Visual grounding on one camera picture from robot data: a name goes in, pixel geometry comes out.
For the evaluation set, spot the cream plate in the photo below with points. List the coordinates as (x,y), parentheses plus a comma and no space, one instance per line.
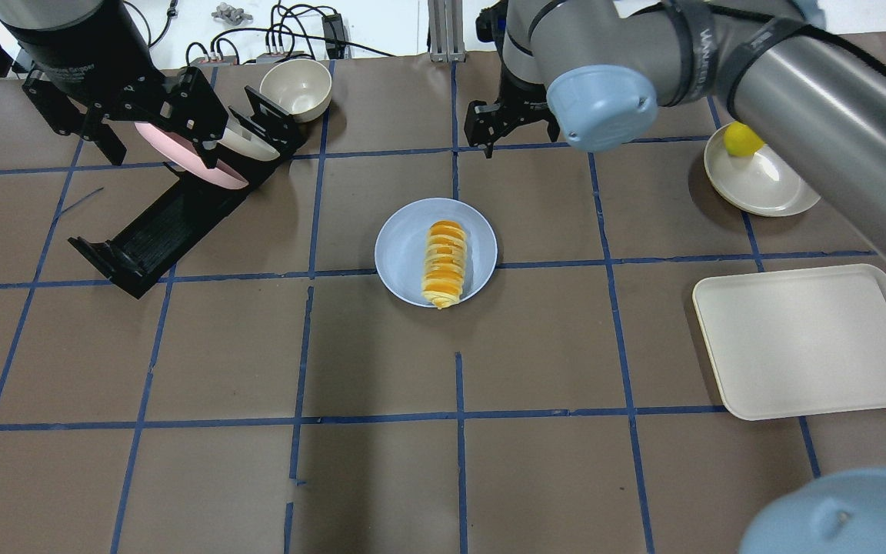
(245,144)

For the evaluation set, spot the cream rectangular tray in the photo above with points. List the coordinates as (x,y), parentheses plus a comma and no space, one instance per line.
(797,342)

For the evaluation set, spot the cream shallow bowl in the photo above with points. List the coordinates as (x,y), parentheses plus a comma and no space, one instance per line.
(763,184)

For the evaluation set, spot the aluminium frame post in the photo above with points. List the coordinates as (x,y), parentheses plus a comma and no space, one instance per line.
(445,31)

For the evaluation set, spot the cream deep bowl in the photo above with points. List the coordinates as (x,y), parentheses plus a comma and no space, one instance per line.
(303,87)

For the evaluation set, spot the sliced orange bread loaf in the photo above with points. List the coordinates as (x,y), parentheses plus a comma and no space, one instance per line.
(444,264)

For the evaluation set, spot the pink plate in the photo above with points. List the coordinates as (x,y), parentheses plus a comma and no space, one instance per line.
(178,150)

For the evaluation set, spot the yellow lemon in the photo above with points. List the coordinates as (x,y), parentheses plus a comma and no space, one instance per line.
(741,141)

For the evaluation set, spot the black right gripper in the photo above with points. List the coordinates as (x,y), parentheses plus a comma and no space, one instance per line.
(517,106)

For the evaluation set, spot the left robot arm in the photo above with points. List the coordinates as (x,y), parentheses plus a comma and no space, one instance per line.
(92,66)

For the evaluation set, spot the light blue plate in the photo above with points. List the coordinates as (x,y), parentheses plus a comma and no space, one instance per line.
(400,244)

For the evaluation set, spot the black dish rack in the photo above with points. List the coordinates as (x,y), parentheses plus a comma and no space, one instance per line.
(158,238)

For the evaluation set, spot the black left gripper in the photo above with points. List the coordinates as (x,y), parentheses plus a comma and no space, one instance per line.
(66,35)

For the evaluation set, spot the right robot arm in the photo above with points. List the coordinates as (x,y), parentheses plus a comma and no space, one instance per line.
(598,79)

